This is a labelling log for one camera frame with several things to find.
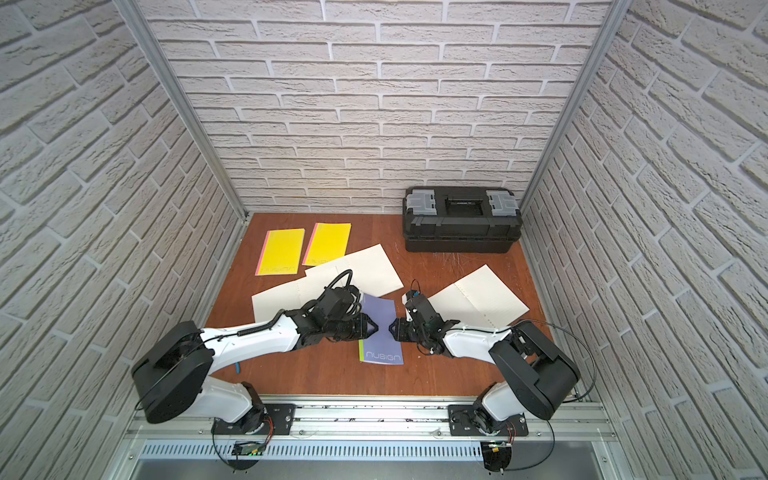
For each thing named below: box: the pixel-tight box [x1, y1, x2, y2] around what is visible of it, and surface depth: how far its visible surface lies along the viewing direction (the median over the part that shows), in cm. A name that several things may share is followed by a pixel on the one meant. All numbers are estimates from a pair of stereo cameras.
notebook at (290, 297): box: [252, 272, 334, 323], surface depth 99 cm
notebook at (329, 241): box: [302, 223, 352, 267], surface depth 112 cm
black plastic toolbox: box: [402, 185, 523, 254], surface depth 100 cm
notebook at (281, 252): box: [255, 228, 305, 276], surface depth 113 cm
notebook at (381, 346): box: [358, 293, 404, 365], surface depth 85 cm
